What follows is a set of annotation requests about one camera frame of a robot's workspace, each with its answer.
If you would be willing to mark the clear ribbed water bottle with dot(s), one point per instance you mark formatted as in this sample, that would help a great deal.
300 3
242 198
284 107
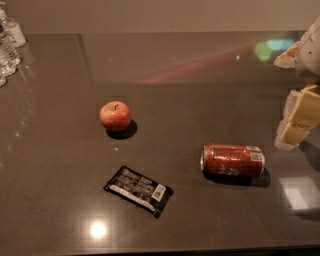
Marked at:
9 58

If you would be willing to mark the red apple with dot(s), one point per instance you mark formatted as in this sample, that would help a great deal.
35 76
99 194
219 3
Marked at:
115 116

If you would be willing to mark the red coke can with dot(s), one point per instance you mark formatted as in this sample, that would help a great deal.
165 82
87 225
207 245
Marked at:
232 160

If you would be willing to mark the clear water bottle white label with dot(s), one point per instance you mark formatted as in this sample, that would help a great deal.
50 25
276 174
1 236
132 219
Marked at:
13 29

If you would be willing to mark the black rxbar chocolate wrapper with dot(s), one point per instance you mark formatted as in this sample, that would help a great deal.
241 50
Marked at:
139 190

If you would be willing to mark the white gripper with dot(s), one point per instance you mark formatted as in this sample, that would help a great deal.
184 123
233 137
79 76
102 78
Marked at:
309 56

